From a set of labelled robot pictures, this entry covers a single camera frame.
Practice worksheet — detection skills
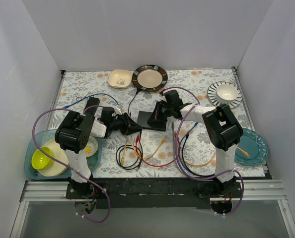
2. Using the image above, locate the teal transparent plastic tray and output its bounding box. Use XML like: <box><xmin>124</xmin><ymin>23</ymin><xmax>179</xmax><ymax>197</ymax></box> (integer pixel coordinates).
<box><xmin>24</xmin><ymin>129</ymin><xmax>102</xmax><ymax>180</ymax></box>

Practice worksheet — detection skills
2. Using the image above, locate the lime green bowl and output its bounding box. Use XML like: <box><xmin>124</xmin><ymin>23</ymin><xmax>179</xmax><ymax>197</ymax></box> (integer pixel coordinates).
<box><xmin>31</xmin><ymin>149</ymin><xmax>54</xmax><ymax>170</ymax></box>

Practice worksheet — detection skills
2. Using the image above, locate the black ethernet cable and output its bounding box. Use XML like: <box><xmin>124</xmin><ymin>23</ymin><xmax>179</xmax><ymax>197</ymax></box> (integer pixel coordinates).
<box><xmin>115</xmin><ymin>128</ymin><xmax>144</xmax><ymax>171</ymax></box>

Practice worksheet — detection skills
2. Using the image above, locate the small white bowl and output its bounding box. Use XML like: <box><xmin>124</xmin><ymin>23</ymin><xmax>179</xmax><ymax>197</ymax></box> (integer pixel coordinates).
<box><xmin>216</xmin><ymin>84</ymin><xmax>238</xmax><ymax>103</ymax></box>

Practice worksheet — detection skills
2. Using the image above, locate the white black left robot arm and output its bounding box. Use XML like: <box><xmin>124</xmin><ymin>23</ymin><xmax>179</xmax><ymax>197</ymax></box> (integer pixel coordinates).
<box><xmin>55</xmin><ymin>107</ymin><xmax>142</xmax><ymax>198</ymax></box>

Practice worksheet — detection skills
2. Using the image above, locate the dark grey network switch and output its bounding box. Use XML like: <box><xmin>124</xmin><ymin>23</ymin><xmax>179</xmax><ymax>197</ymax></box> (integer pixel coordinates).
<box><xmin>137</xmin><ymin>111</ymin><xmax>167</xmax><ymax>131</ymax></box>

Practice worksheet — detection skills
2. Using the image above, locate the dark rimmed beige plate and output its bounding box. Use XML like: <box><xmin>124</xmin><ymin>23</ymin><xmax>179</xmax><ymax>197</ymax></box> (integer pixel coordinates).
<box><xmin>132</xmin><ymin>64</ymin><xmax>168</xmax><ymax>92</ymax></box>

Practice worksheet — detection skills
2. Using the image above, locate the red ethernet cable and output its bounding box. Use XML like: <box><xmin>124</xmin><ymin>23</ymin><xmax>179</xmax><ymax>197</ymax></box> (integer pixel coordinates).
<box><xmin>135</xmin><ymin>133</ymin><xmax>182</xmax><ymax>167</ymax></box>

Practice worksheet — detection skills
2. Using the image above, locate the cream square panda dish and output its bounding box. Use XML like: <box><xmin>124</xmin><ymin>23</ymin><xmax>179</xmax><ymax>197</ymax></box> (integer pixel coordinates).
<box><xmin>108</xmin><ymin>69</ymin><xmax>132</xmax><ymax>89</ymax></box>

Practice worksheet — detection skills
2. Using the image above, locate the cream plate in tray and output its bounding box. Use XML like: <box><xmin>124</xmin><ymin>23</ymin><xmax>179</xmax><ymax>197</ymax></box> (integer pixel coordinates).
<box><xmin>36</xmin><ymin>137</ymin><xmax>71</xmax><ymax>177</ymax></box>

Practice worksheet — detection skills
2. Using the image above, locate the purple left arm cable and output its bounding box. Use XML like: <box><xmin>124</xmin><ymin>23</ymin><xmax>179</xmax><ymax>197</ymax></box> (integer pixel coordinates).
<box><xmin>32</xmin><ymin>105</ymin><xmax>111</xmax><ymax>223</ymax></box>

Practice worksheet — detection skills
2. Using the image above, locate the aluminium frame rail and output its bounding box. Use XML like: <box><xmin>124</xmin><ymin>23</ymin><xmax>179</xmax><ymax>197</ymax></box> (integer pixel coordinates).
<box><xmin>21</xmin><ymin>179</ymin><xmax>287</xmax><ymax>201</ymax></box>

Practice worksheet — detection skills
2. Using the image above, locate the teal scalloped plate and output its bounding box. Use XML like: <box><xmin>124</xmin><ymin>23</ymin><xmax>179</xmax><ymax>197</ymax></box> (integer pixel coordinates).
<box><xmin>235</xmin><ymin>128</ymin><xmax>268</xmax><ymax>166</ymax></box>

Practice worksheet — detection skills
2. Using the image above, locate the grey ethernet cable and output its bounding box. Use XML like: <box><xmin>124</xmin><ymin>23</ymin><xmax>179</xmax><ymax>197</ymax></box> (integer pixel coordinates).
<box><xmin>171</xmin><ymin>123</ymin><xmax>213</xmax><ymax>181</ymax></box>

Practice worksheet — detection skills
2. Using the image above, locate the floral patterned tablecloth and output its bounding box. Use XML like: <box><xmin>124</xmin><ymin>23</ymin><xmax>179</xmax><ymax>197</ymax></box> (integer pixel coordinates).
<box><xmin>48</xmin><ymin>68</ymin><xmax>265</xmax><ymax>178</ymax></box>

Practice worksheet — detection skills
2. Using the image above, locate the blue striped white plate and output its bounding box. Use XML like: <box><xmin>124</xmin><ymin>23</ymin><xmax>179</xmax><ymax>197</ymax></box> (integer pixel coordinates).
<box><xmin>207</xmin><ymin>81</ymin><xmax>243</xmax><ymax>108</ymax></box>

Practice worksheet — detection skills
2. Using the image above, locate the black power adapter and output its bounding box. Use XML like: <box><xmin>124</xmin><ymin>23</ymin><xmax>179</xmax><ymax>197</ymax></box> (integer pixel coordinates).
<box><xmin>83</xmin><ymin>97</ymin><xmax>100</xmax><ymax>116</ymax></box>

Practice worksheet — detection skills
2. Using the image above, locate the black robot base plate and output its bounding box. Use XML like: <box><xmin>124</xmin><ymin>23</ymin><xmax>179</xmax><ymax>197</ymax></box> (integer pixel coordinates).
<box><xmin>66</xmin><ymin>178</ymin><xmax>241</xmax><ymax>209</ymax></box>

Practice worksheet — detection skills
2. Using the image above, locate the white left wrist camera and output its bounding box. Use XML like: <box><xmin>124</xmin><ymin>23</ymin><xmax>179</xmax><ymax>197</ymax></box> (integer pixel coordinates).
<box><xmin>115</xmin><ymin>105</ymin><xmax>123</xmax><ymax>114</ymax></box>

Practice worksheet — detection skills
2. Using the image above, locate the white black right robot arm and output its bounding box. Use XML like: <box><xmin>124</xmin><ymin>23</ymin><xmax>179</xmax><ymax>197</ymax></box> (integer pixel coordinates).
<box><xmin>148</xmin><ymin>89</ymin><xmax>243</xmax><ymax>197</ymax></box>

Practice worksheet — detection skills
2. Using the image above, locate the daisy patterned glass bowl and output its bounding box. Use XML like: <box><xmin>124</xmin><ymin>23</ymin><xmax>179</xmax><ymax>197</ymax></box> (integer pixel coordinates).
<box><xmin>84</xmin><ymin>136</ymin><xmax>99</xmax><ymax>158</ymax></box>

